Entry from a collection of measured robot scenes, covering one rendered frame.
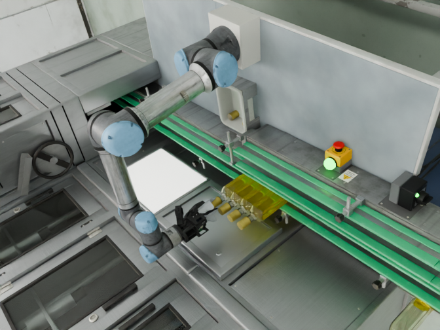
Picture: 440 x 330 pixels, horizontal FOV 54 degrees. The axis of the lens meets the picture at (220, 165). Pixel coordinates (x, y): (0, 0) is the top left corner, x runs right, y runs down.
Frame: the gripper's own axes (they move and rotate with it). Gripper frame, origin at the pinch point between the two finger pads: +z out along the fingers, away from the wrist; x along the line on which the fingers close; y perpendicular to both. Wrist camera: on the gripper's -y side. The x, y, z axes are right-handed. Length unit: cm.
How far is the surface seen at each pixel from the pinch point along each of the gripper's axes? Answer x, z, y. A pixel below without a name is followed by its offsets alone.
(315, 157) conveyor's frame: 15.4, 34.4, 24.7
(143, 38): 23, 53, -128
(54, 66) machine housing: 23, 0, -144
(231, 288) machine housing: -14.9, -16.1, 26.9
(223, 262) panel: -12.4, -11.2, 17.1
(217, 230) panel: -12.5, -1.7, 2.3
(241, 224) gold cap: 1.5, -0.7, 18.3
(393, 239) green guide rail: 13, 19, 68
